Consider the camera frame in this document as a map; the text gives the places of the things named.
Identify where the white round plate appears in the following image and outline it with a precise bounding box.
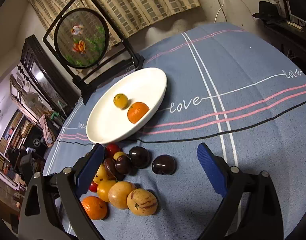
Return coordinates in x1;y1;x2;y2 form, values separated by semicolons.
86;68;167;144

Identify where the orange mandarin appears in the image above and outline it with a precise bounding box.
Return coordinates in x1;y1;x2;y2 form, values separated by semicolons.
81;196;108;220
128;102;149;124

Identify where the black framed embroidery screen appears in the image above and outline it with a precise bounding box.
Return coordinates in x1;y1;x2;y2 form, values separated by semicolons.
43;0;144;102

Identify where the red cherry tomato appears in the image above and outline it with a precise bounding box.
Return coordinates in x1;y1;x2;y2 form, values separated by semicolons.
89;181;98;193
105;144;120;159

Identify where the dark wooden cabinet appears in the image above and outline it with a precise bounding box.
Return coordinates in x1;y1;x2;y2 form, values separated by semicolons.
20;35;79;115

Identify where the small yellow longan fruit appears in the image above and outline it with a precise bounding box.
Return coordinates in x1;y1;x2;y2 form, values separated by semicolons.
113;151;126;161

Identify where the dark plum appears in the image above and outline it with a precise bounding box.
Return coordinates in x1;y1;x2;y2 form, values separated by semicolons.
129;146;151;168
151;154;177;175
115;155;132;174

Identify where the yellow green round fruit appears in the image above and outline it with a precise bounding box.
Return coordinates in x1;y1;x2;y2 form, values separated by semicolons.
113;93;129;109

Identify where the tan smooth round fruit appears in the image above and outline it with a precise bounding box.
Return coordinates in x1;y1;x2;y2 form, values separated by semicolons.
108;181;136;210

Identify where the pale yellow spotted fruit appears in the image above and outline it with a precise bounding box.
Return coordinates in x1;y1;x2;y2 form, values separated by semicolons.
93;164;109;185

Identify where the smooth orange round fruit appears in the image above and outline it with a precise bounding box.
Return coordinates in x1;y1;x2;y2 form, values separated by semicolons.
97;180;117;203

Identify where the blue checked tablecloth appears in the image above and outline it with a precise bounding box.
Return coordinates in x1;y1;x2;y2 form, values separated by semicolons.
42;22;306;240

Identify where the black hat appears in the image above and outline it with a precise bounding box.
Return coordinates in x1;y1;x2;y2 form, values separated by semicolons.
253;1;282;21

